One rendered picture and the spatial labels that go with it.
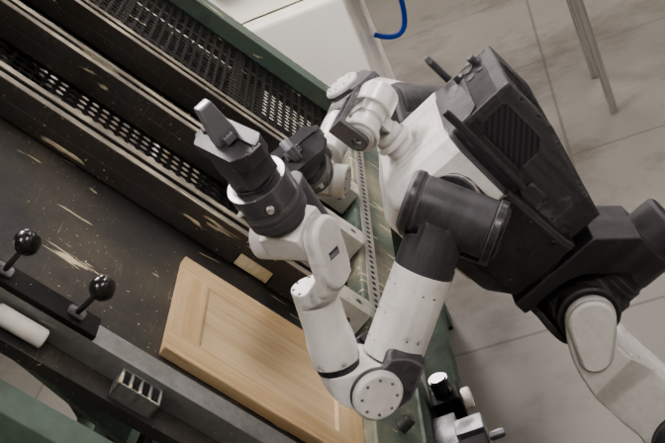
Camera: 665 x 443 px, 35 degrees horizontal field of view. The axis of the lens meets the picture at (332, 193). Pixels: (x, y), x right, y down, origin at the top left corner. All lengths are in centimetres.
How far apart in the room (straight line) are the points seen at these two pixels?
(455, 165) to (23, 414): 72
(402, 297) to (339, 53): 306
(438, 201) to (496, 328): 219
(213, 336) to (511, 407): 164
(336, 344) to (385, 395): 10
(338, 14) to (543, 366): 180
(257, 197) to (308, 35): 316
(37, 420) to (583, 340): 93
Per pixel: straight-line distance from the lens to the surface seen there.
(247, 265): 214
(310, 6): 451
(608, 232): 184
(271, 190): 140
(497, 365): 353
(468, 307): 387
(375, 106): 173
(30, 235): 150
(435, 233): 154
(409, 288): 156
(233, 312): 196
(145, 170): 207
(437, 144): 167
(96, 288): 151
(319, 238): 145
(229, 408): 169
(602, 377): 195
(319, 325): 153
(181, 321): 183
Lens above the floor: 201
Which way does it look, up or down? 23 degrees down
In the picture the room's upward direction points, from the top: 24 degrees counter-clockwise
